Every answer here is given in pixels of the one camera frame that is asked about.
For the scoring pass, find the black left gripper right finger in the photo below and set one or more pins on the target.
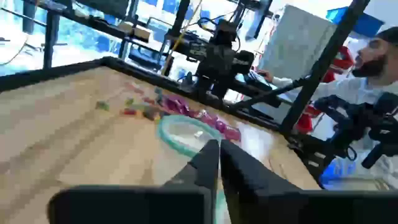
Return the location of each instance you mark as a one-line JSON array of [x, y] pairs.
[[242, 177]]

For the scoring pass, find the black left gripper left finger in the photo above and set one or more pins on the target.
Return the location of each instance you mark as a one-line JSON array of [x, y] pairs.
[[205, 168]]

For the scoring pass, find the teal-rimmed clear lid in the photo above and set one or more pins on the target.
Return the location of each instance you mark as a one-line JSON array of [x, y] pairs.
[[186, 137]]

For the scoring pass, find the red candy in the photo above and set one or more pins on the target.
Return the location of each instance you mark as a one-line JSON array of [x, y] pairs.
[[129, 111]]

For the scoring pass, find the green candy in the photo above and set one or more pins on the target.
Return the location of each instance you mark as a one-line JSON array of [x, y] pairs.
[[102, 105], [129, 101]]

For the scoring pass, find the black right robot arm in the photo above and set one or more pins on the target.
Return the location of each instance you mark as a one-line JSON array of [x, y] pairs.
[[217, 62]]

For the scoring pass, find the blue wrapped candy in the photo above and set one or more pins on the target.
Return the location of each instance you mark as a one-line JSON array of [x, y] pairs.
[[158, 93]]

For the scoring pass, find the pink candy stick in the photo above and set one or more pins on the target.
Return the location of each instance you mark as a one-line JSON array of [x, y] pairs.
[[136, 90]]

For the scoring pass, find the red plastic object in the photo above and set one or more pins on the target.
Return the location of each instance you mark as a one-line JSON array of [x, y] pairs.
[[343, 59], [304, 123]]

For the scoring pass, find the person's hand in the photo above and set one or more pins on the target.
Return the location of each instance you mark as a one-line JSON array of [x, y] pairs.
[[265, 75]]

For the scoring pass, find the person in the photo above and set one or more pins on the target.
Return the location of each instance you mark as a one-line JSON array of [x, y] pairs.
[[351, 90]]

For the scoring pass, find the grey panel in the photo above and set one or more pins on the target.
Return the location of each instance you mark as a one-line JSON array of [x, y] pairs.
[[295, 46]]

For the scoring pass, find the beige box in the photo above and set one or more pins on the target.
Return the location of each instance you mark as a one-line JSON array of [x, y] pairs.
[[126, 27], [143, 32]]

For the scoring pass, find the blue panel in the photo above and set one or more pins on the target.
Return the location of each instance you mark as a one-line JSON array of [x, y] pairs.
[[367, 25]]

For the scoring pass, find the black metal desk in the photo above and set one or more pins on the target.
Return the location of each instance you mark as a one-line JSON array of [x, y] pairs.
[[49, 37]]

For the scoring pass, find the person's black cap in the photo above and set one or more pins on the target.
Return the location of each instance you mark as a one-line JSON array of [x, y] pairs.
[[388, 35]]

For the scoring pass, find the black metal table frame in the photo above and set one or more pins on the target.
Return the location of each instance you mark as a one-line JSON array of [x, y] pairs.
[[62, 71]]

